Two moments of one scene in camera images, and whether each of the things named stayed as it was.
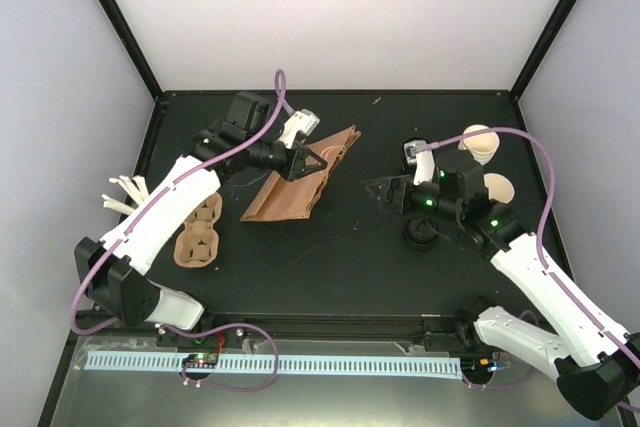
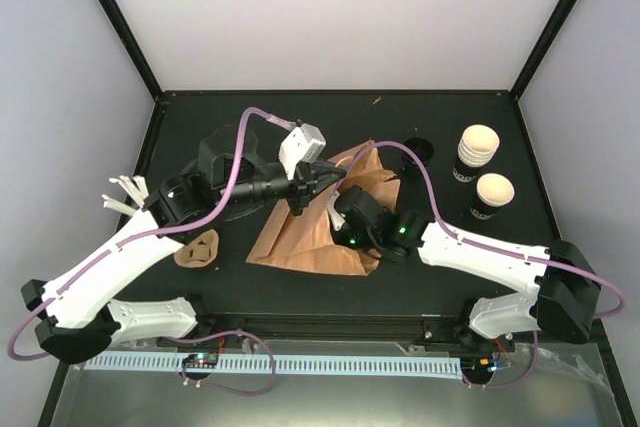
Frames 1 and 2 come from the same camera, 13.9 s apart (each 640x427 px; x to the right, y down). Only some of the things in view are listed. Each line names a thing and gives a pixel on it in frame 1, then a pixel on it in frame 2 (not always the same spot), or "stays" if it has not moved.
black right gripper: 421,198 → 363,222
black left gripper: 295,169 → 317,177
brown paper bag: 283,199 → 367,174
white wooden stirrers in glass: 135,189 stays
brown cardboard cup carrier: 197,245 stays
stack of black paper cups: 481,146 stays
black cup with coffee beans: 409,168 stays
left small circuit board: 201,360 stays
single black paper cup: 499,187 stays
